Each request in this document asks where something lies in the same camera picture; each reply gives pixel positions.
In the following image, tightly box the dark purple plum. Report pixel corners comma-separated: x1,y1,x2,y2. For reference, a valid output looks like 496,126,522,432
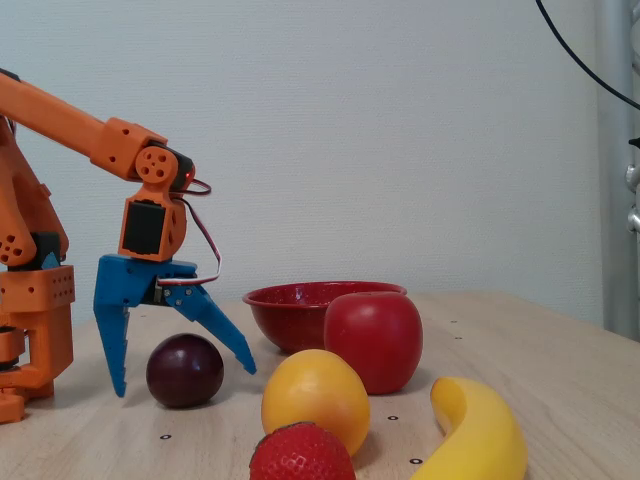
145,333,225,410

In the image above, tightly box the blue gripper with motor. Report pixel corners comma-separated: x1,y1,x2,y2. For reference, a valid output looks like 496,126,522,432
93,254,258,399

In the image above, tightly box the yellow banana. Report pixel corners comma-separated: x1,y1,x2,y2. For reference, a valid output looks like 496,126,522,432
409,376,529,480

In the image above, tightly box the red strawberry with green leaves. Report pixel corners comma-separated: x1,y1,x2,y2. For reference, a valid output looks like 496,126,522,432
248,421,357,480

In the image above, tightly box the red apple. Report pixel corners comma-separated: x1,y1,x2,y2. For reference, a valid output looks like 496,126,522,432
323,292,424,396

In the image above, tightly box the red speckled enamel bowl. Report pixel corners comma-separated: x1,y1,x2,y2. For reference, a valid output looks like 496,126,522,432
242,280,409,353

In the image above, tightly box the white red black servo cable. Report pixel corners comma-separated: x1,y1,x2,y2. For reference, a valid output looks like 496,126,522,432
158,177,224,290

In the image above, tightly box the grey metal pole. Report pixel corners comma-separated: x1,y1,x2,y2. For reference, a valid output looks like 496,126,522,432
597,0,640,344

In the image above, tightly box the silver metal clamp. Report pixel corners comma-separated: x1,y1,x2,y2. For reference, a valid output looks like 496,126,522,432
623,162,640,234

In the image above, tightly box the thin black cable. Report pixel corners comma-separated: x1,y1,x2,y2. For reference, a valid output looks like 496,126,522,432
535,0,640,110

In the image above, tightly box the yellow orange peach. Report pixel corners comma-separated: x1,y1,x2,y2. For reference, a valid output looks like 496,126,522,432
260,348,372,457

